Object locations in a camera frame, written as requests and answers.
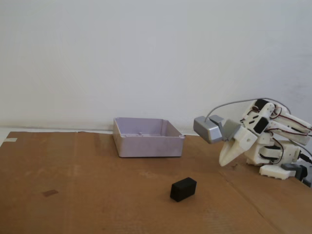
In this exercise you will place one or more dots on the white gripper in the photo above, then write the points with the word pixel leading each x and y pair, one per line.
pixel 243 141

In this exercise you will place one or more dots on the black block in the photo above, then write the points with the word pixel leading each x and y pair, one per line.
pixel 182 190

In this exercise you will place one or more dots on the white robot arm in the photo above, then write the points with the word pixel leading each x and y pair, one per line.
pixel 290 151

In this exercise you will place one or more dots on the pale grey plastic box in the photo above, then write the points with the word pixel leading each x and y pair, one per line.
pixel 148 146

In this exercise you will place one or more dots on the silver webcam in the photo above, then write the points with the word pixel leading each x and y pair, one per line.
pixel 207 130

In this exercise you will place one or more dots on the grey table clamp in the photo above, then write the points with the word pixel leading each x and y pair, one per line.
pixel 290 167

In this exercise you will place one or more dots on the brown cardboard sheet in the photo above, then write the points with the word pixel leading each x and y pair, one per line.
pixel 97 182

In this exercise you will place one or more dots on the white tape strip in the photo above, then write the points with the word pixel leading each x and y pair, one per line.
pixel 11 140

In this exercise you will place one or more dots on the grey webcam mount clip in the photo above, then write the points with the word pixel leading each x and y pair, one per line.
pixel 231 129

